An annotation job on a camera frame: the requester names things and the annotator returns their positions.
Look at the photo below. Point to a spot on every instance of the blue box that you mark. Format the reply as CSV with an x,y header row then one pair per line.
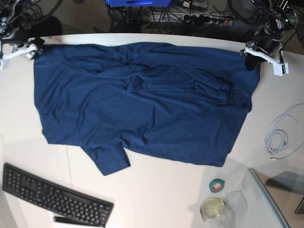
x,y
127,3

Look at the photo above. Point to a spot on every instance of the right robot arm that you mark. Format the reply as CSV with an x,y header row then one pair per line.
x,y
23,26

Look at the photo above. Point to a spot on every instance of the green tape roll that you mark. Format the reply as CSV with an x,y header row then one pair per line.
x,y
216,185

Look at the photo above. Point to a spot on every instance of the dark blue t-shirt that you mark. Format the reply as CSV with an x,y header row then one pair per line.
x,y
185,104

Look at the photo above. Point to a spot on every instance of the white power strip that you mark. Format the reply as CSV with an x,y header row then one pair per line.
x,y
174,17

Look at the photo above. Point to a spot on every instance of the black computer keyboard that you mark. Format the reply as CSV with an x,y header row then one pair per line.
x,y
71,206

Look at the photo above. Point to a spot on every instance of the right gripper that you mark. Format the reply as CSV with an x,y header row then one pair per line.
x,y
17,36

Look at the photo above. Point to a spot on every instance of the clear glass jar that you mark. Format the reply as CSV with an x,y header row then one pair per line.
x,y
216,213

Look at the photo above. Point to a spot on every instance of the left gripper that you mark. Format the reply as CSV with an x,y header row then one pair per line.
x,y
263,41

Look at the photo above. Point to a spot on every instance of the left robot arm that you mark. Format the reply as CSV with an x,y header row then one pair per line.
x,y
273,18

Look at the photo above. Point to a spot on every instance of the black round stool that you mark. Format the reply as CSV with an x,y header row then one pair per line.
x,y
50,27

